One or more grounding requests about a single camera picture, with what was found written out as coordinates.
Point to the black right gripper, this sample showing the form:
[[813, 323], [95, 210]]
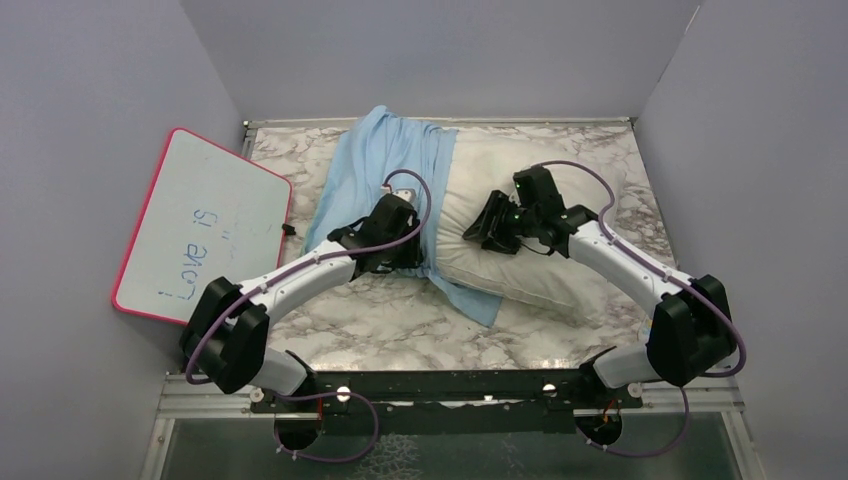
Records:
[[498, 205]]

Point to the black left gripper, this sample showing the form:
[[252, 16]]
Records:
[[409, 259]]

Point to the light blue pillowcase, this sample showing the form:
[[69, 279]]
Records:
[[378, 144]]

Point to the white pillow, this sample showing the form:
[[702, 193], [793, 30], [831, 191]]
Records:
[[484, 162]]

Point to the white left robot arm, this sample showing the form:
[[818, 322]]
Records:
[[226, 338]]

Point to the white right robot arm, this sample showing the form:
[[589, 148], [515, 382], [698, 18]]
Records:
[[691, 329]]

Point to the pink framed whiteboard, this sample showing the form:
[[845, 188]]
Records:
[[208, 213]]

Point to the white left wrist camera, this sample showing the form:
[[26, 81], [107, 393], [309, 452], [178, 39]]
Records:
[[408, 195]]

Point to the aluminium table edge frame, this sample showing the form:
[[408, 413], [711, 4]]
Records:
[[250, 125]]

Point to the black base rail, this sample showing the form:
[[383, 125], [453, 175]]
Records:
[[439, 402]]

